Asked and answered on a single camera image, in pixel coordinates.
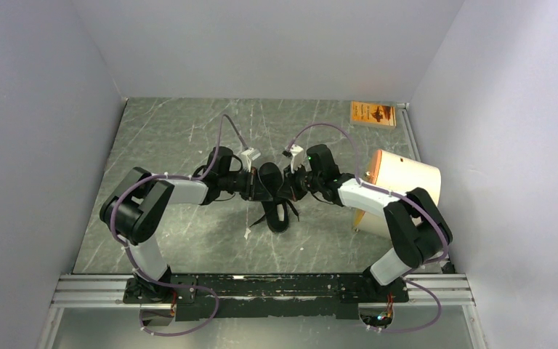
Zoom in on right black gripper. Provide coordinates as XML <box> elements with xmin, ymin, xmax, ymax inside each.
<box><xmin>277</xmin><ymin>161</ymin><xmax>323</xmax><ymax>201</ymax></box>

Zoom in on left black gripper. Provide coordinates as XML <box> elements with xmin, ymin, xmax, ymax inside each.
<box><xmin>219</xmin><ymin>165</ymin><xmax>272</xmax><ymax>201</ymax></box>

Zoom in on black canvas shoe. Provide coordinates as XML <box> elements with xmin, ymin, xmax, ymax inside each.
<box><xmin>249</xmin><ymin>162</ymin><xmax>299</xmax><ymax>233</ymax></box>

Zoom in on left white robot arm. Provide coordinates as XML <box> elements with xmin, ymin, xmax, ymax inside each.
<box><xmin>100</xmin><ymin>146</ymin><xmax>289</xmax><ymax>302</ymax></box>

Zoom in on white cylindrical lampshade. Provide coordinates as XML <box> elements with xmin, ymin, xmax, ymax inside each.
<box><xmin>352</xmin><ymin>149</ymin><xmax>442</xmax><ymax>239</ymax></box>

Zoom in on orange book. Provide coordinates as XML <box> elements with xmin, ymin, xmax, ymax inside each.
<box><xmin>349</xmin><ymin>101</ymin><xmax>397</xmax><ymax>129</ymax></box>

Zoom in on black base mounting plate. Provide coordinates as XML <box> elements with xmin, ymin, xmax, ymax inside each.
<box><xmin>123</xmin><ymin>273</ymin><xmax>408</xmax><ymax>321</ymax></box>

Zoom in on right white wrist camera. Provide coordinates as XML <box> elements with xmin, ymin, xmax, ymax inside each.
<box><xmin>283</xmin><ymin>144</ymin><xmax>306</xmax><ymax>174</ymax></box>

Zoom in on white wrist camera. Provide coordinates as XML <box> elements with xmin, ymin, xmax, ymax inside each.
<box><xmin>238</xmin><ymin>148</ymin><xmax>261</xmax><ymax>172</ymax></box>
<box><xmin>283</xmin><ymin>144</ymin><xmax>306</xmax><ymax>174</ymax></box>

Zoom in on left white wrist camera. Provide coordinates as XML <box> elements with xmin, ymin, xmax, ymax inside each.
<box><xmin>238</xmin><ymin>148</ymin><xmax>261</xmax><ymax>172</ymax></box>

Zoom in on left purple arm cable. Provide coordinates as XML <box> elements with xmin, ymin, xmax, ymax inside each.
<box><xmin>109</xmin><ymin>113</ymin><xmax>251</xmax><ymax>290</ymax></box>

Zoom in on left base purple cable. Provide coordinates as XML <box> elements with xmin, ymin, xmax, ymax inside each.
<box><xmin>137</xmin><ymin>284</ymin><xmax>220</xmax><ymax>337</ymax></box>

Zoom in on aluminium frame rail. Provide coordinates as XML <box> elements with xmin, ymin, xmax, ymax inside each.
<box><xmin>50</xmin><ymin>274</ymin><xmax>475</xmax><ymax>309</ymax></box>

